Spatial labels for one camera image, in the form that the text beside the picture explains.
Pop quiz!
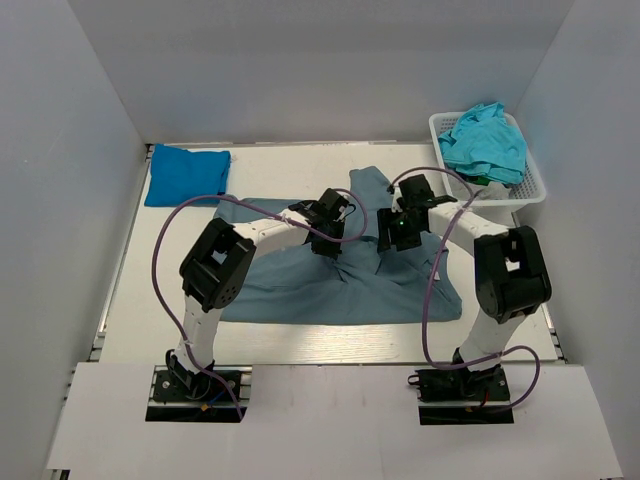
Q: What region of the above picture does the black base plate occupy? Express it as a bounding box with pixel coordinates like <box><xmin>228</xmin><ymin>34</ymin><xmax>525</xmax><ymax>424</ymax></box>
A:
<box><xmin>407</xmin><ymin>365</ymin><xmax>514</xmax><ymax>426</ymax></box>
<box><xmin>145</xmin><ymin>367</ymin><xmax>241</xmax><ymax>424</ymax></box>

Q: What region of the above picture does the grey-blue t shirt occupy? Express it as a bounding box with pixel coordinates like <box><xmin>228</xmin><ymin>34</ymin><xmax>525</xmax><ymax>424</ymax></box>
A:
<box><xmin>222</xmin><ymin>167</ymin><xmax>462</xmax><ymax>325</ymax></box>

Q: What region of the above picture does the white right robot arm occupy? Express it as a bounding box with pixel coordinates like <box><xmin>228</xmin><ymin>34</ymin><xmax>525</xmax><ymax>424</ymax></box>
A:
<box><xmin>377</xmin><ymin>174</ymin><xmax>552</xmax><ymax>372</ymax></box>

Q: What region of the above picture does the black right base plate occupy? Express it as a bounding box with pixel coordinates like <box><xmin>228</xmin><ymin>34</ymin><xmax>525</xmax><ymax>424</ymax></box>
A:
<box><xmin>407</xmin><ymin>365</ymin><xmax>514</xmax><ymax>426</ymax></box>

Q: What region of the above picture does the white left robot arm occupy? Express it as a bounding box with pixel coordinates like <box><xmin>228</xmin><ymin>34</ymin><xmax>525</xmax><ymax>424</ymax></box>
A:
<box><xmin>167</xmin><ymin>189</ymin><xmax>349</xmax><ymax>377</ymax></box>

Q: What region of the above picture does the green garment in basket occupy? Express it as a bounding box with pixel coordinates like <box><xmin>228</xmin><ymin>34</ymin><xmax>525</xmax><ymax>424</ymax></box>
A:
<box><xmin>467</xmin><ymin>176</ymin><xmax>491</xmax><ymax>186</ymax></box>

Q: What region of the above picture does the folded bright blue t shirt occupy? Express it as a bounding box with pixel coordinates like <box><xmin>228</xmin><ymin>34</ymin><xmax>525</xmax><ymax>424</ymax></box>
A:
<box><xmin>144</xmin><ymin>144</ymin><xmax>231</xmax><ymax>207</ymax></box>

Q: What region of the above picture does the white plastic basket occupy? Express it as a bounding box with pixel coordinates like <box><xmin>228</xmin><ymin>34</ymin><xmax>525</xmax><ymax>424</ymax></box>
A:
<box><xmin>428</xmin><ymin>111</ymin><xmax>548</xmax><ymax>218</ymax></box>

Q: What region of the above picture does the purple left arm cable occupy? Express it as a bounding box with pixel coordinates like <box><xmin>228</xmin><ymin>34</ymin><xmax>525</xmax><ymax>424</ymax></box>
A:
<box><xmin>152</xmin><ymin>188</ymin><xmax>370</xmax><ymax>421</ymax></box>

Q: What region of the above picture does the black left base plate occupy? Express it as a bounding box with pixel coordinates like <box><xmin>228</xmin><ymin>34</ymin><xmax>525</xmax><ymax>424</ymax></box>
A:
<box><xmin>145</xmin><ymin>367</ymin><xmax>241</xmax><ymax>424</ymax></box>

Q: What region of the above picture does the crumpled turquoise t shirt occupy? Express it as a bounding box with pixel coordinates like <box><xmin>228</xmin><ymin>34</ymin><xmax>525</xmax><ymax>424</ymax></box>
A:
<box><xmin>438</xmin><ymin>102</ymin><xmax>527</xmax><ymax>185</ymax></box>

